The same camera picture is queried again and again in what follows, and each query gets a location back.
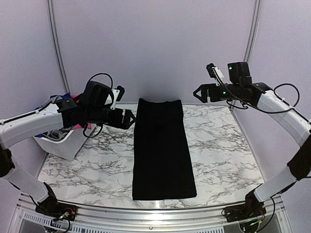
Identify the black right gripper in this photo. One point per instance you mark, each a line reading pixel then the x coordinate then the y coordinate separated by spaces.
pixel 204 99

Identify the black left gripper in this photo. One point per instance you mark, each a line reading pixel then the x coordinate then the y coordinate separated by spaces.
pixel 116 122

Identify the black t-shirt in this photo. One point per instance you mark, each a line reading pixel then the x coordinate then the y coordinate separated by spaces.
pixel 162 164

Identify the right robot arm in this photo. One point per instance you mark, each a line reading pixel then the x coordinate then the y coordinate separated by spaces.
pixel 263 98

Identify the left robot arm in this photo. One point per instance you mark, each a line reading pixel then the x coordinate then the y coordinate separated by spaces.
pixel 96 105

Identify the white plastic laundry basket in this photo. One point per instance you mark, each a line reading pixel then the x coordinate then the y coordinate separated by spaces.
pixel 66 148

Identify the pink garment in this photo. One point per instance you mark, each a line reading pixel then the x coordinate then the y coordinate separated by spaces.
pixel 78 126

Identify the blue garment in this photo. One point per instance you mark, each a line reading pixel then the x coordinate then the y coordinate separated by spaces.
pixel 52 99

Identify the grey garment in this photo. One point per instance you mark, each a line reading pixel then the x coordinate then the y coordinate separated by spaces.
pixel 58 135

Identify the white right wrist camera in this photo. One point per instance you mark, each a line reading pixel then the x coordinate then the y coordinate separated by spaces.
pixel 215 72

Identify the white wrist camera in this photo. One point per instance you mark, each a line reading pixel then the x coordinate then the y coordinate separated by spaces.
pixel 114 96
pixel 215 72

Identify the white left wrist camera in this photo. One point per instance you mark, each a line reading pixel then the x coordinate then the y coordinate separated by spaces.
pixel 114 96

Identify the left aluminium corner post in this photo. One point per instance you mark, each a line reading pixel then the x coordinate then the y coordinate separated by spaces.
pixel 56 46

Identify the aluminium front frame rail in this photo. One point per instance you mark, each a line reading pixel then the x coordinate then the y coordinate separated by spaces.
pixel 97 219

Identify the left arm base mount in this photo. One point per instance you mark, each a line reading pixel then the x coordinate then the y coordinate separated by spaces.
pixel 61 211

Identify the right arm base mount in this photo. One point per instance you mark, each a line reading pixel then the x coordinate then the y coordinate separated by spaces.
pixel 241 212

